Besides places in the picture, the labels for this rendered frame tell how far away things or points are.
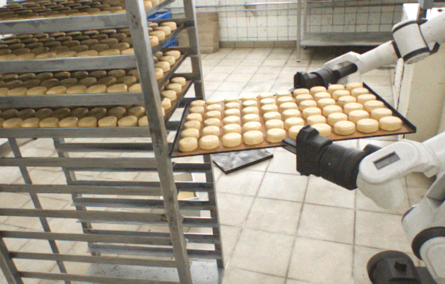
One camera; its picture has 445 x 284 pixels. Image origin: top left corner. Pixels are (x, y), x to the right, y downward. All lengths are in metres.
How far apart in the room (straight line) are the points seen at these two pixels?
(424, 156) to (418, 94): 1.83
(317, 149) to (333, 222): 1.44
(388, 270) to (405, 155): 1.04
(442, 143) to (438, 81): 1.79
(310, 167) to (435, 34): 0.69
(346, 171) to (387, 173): 0.09
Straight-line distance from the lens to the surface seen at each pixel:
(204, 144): 0.96
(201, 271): 1.81
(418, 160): 0.78
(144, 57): 0.85
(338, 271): 2.02
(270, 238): 2.16
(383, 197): 0.82
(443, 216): 1.35
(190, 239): 1.71
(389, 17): 5.61
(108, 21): 0.90
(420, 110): 2.66
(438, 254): 1.38
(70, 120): 1.10
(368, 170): 0.78
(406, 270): 1.79
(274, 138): 0.96
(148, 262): 1.24
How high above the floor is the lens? 1.45
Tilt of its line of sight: 28 degrees down
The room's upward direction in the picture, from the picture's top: 6 degrees counter-clockwise
